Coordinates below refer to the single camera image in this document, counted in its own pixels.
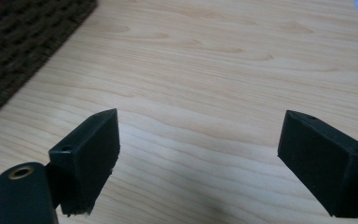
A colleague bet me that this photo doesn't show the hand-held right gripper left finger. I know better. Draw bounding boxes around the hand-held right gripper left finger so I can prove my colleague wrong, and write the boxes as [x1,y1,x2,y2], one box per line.
[48,107,121,217]

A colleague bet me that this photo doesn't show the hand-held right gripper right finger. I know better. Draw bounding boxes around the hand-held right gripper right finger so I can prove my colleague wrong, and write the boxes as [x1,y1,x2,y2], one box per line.
[277,109,358,219]

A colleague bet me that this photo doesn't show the brown wicker basket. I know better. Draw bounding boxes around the brown wicker basket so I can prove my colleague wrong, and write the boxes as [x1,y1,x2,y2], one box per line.
[0,0,98,128]

